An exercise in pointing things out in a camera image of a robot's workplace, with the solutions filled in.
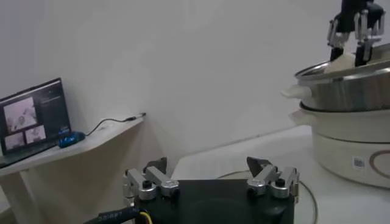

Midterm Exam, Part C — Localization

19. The white electric cooker pot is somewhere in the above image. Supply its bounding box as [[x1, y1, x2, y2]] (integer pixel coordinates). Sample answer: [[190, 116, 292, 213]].
[[289, 102, 390, 189]]

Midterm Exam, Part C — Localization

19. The glass lid with white handle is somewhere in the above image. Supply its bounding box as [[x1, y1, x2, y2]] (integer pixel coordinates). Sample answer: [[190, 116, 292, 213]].
[[216, 170, 319, 224]]

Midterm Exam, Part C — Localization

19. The white side table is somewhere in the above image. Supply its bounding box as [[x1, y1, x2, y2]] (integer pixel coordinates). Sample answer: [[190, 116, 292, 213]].
[[0, 117, 144, 224]]

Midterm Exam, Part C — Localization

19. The black laptop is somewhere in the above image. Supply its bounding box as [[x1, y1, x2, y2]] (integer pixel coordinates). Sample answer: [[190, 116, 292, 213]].
[[0, 77, 72, 169]]

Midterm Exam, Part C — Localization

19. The stainless steel steamer basket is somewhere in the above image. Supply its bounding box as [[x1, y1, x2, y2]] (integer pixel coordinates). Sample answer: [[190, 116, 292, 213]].
[[280, 42, 390, 112]]

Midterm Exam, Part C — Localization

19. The blue computer mouse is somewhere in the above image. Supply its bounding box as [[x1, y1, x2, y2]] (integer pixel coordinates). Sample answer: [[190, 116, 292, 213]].
[[57, 131, 87, 149]]

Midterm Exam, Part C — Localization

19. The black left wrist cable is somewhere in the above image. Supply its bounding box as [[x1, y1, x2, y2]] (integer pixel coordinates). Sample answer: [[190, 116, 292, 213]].
[[83, 206, 153, 224]]

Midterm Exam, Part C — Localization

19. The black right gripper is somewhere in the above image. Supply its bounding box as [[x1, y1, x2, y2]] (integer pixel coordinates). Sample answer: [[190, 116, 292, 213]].
[[327, 0, 385, 67]]

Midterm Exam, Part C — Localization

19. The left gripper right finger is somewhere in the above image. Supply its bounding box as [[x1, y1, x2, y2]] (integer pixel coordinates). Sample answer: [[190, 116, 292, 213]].
[[246, 156, 301, 200]]

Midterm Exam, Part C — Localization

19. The white steamed baozi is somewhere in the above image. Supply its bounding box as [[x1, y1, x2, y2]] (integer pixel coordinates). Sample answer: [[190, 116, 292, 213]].
[[324, 53, 357, 74]]

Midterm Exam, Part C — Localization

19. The black adapter cable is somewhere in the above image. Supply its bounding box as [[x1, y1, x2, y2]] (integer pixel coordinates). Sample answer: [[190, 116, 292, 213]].
[[85, 112, 147, 136]]

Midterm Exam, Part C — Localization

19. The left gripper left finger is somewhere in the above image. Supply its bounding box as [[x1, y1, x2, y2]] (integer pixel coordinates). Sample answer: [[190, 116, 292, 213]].
[[121, 156, 180, 208]]

